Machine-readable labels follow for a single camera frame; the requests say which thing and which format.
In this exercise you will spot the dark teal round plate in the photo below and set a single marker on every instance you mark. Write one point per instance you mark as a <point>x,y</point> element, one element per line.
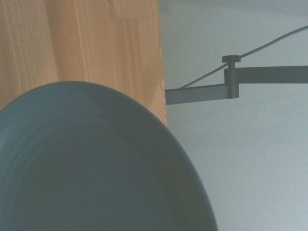
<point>96,168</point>

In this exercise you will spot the black camera stand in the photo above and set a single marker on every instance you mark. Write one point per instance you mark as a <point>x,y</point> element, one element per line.
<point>264,75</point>

